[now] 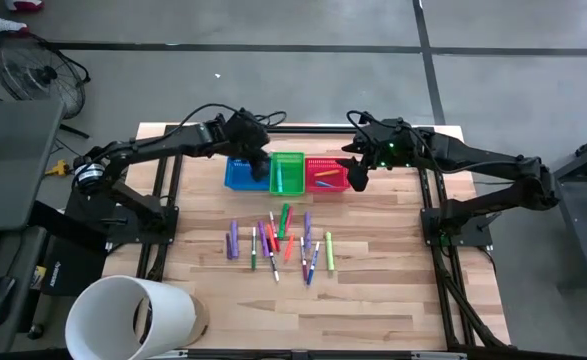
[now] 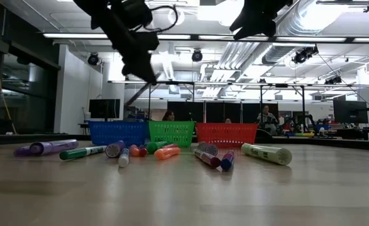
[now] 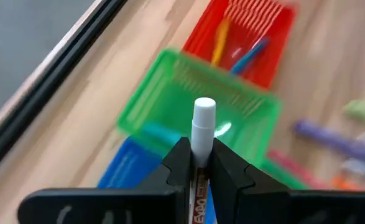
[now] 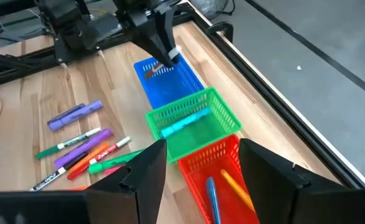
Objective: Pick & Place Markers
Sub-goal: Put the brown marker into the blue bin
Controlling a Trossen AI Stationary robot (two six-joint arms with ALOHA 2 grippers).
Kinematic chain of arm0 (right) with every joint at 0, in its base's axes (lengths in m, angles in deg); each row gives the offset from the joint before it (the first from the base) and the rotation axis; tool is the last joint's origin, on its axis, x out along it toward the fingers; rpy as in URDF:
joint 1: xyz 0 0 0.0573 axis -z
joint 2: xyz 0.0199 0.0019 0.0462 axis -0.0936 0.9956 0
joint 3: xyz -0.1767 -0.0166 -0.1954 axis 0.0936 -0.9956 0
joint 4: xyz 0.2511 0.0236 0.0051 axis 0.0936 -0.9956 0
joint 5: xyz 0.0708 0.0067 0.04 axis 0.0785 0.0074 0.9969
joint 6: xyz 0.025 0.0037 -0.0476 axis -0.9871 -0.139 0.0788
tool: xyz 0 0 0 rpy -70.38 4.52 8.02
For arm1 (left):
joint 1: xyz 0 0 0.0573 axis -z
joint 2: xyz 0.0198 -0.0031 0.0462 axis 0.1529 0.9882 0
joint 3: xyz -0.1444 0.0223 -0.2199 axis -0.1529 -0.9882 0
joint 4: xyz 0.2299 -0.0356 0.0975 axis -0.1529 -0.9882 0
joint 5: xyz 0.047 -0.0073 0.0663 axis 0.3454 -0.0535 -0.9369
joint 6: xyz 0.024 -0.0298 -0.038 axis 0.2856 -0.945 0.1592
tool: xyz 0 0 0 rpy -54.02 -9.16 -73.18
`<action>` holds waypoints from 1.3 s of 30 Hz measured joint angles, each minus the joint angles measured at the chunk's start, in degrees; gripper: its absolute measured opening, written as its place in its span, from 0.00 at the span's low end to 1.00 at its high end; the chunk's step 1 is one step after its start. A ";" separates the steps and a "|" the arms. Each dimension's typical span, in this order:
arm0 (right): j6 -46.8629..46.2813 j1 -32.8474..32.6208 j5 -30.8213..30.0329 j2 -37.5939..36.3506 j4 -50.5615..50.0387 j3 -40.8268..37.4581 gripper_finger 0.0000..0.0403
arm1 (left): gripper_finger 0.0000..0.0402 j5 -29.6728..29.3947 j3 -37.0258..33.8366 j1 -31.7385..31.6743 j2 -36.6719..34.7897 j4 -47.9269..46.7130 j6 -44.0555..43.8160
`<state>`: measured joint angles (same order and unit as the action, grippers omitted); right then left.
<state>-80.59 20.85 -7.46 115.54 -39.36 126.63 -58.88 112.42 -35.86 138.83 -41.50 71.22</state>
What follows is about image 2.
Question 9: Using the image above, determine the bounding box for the round ceiling lamp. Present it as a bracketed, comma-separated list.
[168, 4, 185, 26]

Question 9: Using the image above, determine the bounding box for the black metal gantry frame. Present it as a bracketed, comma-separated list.
[146, 80, 307, 132]

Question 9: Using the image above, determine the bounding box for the periwinkle highlighter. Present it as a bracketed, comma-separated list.
[197, 141, 219, 157]

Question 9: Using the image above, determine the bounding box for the long ceiling light rail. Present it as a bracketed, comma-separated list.
[42, 33, 369, 43]

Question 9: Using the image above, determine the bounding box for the black partition screen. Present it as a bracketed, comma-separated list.
[167, 100, 279, 124]

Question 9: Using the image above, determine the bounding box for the dark purple short highlighter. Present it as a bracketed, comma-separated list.
[13, 146, 42, 158]

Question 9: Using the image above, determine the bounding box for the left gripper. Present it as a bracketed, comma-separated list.
[101, 15, 160, 84]

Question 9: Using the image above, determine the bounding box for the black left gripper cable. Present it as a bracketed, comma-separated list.
[146, 4, 179, 33]

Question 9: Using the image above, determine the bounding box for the cluttered work desk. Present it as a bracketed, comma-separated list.
[284, 124, 369, 141]

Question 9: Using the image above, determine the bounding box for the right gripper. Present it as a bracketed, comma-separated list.
[229, 0, 294, 40]

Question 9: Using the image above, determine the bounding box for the red plastic basket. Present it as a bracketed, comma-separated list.
[196, 122, 259, 149]

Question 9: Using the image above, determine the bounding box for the black ceiling camera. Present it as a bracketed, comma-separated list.
[87, 52, 99, 66]
[292, 45, 319, 65]
[191, 49, 204, 63]
[324, 76, 343, 85]

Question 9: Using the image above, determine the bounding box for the purple thin marker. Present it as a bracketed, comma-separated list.
[193, 148, 221, 169]

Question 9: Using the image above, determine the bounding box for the yellow-green highlighter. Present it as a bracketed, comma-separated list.
[241, 143, 293, 166]

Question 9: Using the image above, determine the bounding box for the black monitor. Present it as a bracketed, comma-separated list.
[88, 99, 121, 122]
[333, 99, 369, 124]

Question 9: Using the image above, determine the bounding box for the green plastic basket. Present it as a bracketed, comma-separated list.
[148, 120, 196, 148]

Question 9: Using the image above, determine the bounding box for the lavender highlighter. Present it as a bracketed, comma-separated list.
[29, 139, 80, 156]

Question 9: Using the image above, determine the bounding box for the green thin marker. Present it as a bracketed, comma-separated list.
[59, 145, 107, 161]

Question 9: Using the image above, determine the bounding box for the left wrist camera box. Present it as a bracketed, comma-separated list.
[119, 0, 154, 28]

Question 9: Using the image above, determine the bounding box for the blue thin marker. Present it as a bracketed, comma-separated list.
[219, 150, 235, 172]

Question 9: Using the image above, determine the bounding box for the blue plastic basket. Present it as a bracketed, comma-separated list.
[88, 121, 150, 147]

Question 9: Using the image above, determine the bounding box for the orange highlighter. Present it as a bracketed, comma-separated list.
[153, 146, 181, 161]
[129, 144, 141, 158]

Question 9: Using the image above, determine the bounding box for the green highlighter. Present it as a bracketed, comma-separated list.
[145, 141, 169, 155]

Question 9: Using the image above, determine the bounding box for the silver ventilation duct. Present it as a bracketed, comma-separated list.
[261, 0, 339, 65]

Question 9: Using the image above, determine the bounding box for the yellow cable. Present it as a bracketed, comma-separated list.
[0, 0, 18, 135]

